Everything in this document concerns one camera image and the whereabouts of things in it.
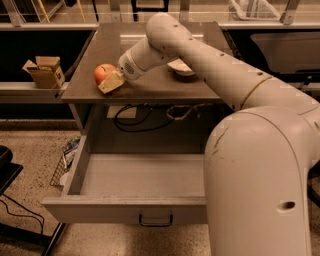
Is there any red apple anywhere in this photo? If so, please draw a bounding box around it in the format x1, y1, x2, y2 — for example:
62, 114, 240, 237
93, 64, 116, 85

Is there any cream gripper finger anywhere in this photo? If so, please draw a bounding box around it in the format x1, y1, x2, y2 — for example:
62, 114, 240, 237
98, 70, 125, 94

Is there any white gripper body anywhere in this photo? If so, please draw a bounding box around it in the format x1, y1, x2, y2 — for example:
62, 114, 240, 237
118, 50, 142, 80

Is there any brown cardboard box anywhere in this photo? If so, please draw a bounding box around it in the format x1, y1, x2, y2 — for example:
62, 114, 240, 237
22, 56, 65, 89

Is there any grey cabinet counter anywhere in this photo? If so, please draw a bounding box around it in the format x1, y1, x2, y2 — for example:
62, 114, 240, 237
61, 21, 234, 154

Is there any black drawer handle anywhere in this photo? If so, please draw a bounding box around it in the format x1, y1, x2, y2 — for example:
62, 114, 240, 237
138, 214, 174, 228

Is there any white paper bowl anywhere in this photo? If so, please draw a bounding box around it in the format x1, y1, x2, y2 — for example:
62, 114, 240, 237
168, 59, 194, 76

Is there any black stand with cable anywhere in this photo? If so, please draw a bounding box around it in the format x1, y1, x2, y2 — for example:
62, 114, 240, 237
0, 145, 66, 256

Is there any grey braided cable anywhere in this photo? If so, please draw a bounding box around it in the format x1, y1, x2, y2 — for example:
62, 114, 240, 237
165, 102, 214, 121

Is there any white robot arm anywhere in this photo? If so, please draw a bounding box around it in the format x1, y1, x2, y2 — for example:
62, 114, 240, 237
105, 13, 320, 256

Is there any wire basket on floor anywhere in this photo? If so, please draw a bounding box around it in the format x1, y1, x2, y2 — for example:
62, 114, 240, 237
50, 136, 80, 191

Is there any black cable under counter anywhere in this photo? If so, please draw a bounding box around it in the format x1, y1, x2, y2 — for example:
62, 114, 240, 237
113, 103, 177, 133

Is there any open grey drawer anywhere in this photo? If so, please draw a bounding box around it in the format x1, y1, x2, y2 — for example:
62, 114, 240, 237
43, 136, 207, 224

